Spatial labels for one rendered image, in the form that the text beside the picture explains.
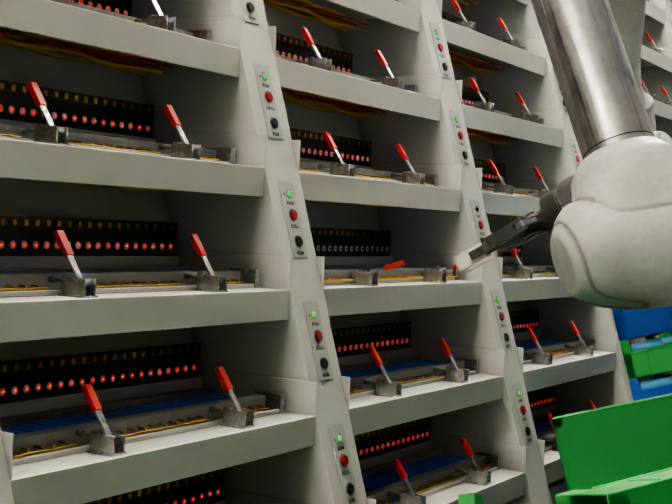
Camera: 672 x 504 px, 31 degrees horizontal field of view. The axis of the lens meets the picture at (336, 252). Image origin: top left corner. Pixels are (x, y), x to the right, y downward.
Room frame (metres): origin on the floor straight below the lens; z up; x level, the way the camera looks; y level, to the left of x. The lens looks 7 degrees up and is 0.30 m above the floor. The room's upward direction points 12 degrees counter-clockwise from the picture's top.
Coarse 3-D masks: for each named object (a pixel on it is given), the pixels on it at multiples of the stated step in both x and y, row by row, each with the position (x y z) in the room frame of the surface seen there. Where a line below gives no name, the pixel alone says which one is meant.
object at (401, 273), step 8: (328, 272) 2.00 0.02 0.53; (336, 272) 2.02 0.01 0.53; (344, 272) 2.04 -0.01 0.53; (384, 272) 2.17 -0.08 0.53; (392, 272) 2.19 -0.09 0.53; (400, 272) 2.22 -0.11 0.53; (408, 272) 2.25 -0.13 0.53; (416, 272) 2.27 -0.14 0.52; (448, 272) 2.39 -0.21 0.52; (328, 280) 1.97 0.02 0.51; (336, 280) 1.99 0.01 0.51; (344, 280) 2.01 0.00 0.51
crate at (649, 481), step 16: (624, 480) 0.96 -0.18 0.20; (640, 480) 0.94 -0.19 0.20; (656, 480) 0.92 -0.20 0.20; (560, 496) 0.97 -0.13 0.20; (576, 496) 0.94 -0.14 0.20; (592, 496) 0.92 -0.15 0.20; (608, 496) 0.90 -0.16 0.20; (624, 496) 0.91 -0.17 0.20; (640, 496) 0.91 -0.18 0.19; (656, 496) 0.92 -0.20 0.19
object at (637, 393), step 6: (636, 378) 2.47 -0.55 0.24; (630, 384) 2.48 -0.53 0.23; (636, 384) 2.47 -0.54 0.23; (636, 390) 2.47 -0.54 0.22; (642, 390) 2.47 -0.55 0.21; (648, 390) 2.46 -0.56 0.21; (654, 390) 2.45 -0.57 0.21; (660, 390) 2.45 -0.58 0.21; (666, 390) 2.44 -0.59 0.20; (636, 396) 2.47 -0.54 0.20; (642, 396) 2.47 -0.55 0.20; (648, 396) 2.46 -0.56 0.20; (654, 396) 2.46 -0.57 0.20
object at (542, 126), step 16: (464, 96) 2.94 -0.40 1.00; (480, 96) 2.65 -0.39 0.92; (464, 112) 2.51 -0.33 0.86; (480, 112) 2.58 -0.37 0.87; (496, 112) 2.83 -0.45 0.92; (512, 112) 3.07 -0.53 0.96; (528, 112) 2.88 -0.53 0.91; (544, 112) 3.03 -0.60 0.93; (560, 112) 3.00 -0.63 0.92; (480, 128) 2.58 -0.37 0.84; (496, 128) 2.66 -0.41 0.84; (512, 128) 2.73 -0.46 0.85; (528, 128) 2.81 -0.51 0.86; (544, 128) 2.90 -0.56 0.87; (560, 128) 3.01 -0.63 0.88; (496, 144) 3.04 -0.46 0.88; (560, 144) 3.00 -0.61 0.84
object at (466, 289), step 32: (320, 256) 2.23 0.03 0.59; (352, 256) 2.33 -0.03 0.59; (384, 256) 2.44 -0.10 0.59; (416, 256) 2.47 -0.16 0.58; (448, 256) 2.43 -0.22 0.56; (352, 288) 1.96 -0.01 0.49; (384, 288) 2.06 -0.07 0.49; (416, 288) 2.16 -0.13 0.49; (448, 288) 2.27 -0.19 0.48; (480, 288) 2.40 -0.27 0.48
